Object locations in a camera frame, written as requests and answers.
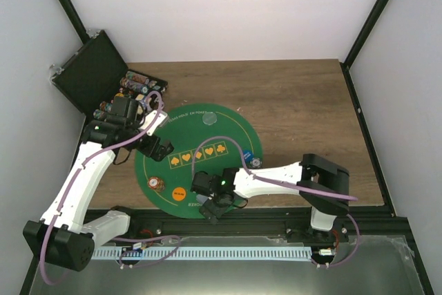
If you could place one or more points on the orange big blind button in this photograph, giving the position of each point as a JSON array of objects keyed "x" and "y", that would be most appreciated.
[{"x": 178, "y": 194}]

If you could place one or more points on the blue small blind button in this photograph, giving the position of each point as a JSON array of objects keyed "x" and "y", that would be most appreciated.
[{"x": 247, "y": 155}]

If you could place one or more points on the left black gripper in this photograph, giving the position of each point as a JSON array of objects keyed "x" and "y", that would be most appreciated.
[{"x": 161, "y": 153}]

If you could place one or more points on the round green poker mat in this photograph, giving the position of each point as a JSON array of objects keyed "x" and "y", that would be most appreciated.
[{"x": 197, "y": 147}]

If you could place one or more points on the blue playing card deck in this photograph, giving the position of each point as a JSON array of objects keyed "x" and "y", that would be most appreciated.
[{"x": 207, "y": 204}]

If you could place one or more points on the clear dealer button disc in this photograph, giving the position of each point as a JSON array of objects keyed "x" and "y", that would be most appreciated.
[{"x": 209, "y": 118}]

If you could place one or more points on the poker chip stack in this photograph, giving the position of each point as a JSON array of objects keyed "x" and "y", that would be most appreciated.
[
  {"x": 155, "y": 183},
  {"x": 255, "y": 163}
]

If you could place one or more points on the black poker chip case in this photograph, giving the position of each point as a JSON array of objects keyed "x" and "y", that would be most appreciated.
[{"x": 92, "y": 75}]

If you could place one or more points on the black aluminium frame rail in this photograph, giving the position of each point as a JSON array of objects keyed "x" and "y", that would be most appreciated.
[{"x": 296, "y": 228}]

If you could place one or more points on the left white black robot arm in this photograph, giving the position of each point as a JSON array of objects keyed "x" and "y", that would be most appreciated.
[{"x": 61, "y": 237}]

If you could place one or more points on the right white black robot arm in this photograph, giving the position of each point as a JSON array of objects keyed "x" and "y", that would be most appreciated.
[{"x": 322, "y": 183}]

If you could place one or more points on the light blue slotted strip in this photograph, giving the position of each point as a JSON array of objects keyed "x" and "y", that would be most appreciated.
[{"x": 209, "y": 253}]

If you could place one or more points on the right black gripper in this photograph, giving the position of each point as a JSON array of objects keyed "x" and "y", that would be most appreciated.
[{"x": 217, "y": 212}]

